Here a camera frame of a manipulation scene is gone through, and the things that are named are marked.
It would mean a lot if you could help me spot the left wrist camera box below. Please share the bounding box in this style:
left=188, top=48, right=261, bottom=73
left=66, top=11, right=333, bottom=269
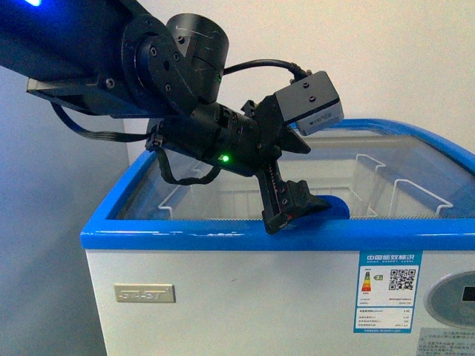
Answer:
left=275, top=70, right=344, bottom=136

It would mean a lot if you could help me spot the white wire freezer basket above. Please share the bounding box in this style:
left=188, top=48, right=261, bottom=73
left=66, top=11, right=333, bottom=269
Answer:
left=158, top=154, right=453, bottom=220

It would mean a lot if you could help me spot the black camera cable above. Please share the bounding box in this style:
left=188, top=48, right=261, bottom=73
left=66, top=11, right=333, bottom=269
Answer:
left=222, top=59, right=315, bottom=83

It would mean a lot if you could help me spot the white blue chest freezer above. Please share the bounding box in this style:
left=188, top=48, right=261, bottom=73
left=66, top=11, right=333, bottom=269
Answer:
left=81, top=119, right=474, bottom=355

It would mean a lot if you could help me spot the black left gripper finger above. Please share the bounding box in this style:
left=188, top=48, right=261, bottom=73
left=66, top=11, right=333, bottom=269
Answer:
left=281, top=180, right=331, bottom=225

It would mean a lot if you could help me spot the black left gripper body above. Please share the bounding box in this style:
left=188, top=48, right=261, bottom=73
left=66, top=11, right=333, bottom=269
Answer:
left=145, top=96, right=310, bottom=234

